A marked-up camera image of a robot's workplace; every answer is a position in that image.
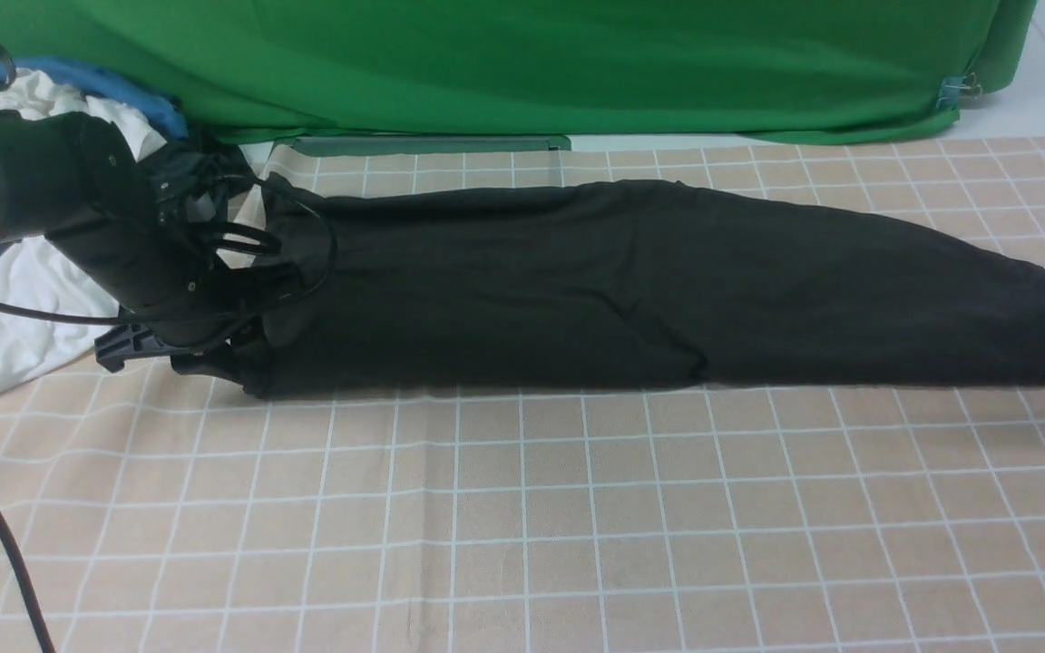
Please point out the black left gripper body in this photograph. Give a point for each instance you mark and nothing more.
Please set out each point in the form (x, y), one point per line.
(155, 235)

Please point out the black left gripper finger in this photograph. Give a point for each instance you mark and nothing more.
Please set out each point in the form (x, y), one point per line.
(116, 347)
(233, 361)

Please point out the dark gray long-sleeve shirt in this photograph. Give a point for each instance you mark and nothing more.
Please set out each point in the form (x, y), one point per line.
(638, 284)

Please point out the beige checkered tablecloth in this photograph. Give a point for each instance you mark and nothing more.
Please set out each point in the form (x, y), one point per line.
(160, 513)

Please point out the blue crumpled garment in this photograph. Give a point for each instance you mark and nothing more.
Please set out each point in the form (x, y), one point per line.
(49, 86)

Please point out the blue binder clip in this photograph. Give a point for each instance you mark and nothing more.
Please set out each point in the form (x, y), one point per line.
(955, 89)

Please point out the green backdrop cloth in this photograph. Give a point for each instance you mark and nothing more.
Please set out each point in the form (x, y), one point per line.
(795, 72)

